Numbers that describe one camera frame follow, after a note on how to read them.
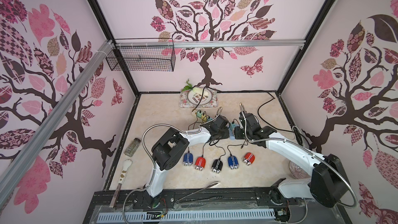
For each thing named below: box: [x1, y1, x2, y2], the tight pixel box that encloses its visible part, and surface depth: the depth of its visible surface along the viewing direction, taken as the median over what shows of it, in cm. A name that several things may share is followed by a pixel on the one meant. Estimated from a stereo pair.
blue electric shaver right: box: [227, 155, 239, 170], surface depth 85 cm
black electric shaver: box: [210, 158, 223, 174], surface depth 83 cm
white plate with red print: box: [187, 88, 213, 106], surface depth 119 cm
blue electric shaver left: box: [182, 150, 194, 167], surface depth 86 cm
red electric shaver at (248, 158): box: [241, 151, 256, 166], surface depth 86 cm
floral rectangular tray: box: [179, 87, 219, 108], surface depth 116 cm
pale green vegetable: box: [192, 86, 204, 94], surface depth 119 cm
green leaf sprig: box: [181, 78, 193, 92], surface depth 121 cm
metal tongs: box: [175, 181, 221, 204], surface depth 76 cm
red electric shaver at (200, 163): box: [193, 154, 206, 172], surface depth 85 cm
